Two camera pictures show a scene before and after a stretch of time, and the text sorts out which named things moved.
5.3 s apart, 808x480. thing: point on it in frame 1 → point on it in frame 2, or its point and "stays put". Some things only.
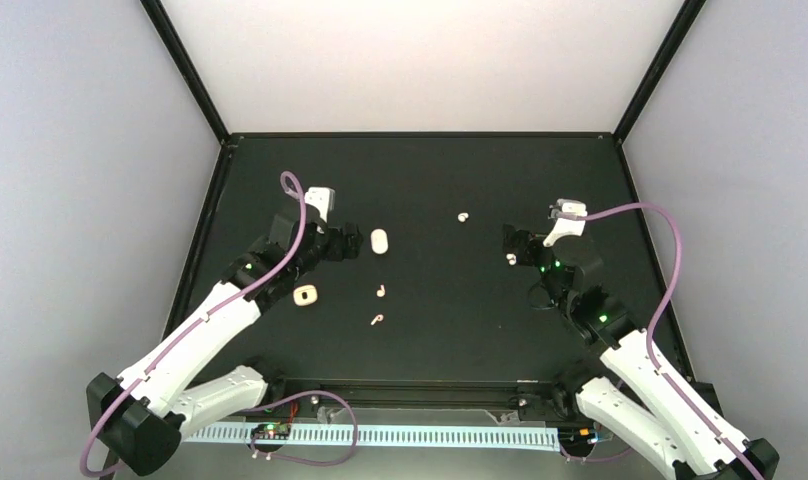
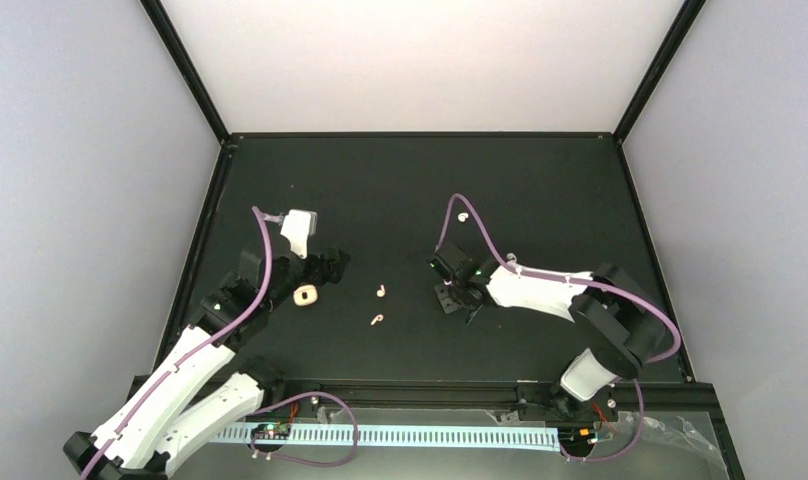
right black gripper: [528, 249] → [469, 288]
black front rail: [427, 393] stays put
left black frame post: [187, 66] stays put
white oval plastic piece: [305, 295] stays put
